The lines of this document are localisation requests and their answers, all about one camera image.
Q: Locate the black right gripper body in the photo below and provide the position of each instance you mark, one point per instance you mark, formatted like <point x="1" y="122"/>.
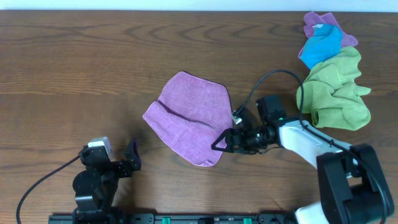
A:
<point x="234" y="139"/>

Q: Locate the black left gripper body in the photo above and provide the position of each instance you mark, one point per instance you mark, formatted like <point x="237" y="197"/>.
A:
<point x="123" y="167"/>

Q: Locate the purple microfiber cloth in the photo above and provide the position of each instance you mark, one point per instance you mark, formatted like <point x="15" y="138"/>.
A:
<point x="189" y="115"/>

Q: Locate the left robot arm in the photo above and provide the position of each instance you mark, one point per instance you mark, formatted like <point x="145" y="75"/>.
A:
<point x="96" y="186"/>

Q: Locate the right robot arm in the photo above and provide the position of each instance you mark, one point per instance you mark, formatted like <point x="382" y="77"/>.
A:
<point x="353" y="188"/>

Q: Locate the green microfiber cloth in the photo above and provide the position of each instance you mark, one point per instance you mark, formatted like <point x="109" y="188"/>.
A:
<point x="331" y="95"/>

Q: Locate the blue microfiber cloth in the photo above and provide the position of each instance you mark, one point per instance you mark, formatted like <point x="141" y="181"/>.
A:
<point x="322" y="45"/>

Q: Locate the purple cloth under pile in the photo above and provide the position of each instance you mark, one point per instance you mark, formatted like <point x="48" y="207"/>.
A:
<point x="311" y="19"/>

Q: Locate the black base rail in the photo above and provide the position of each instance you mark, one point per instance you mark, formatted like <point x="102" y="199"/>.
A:
<point x="148" y="218"/>

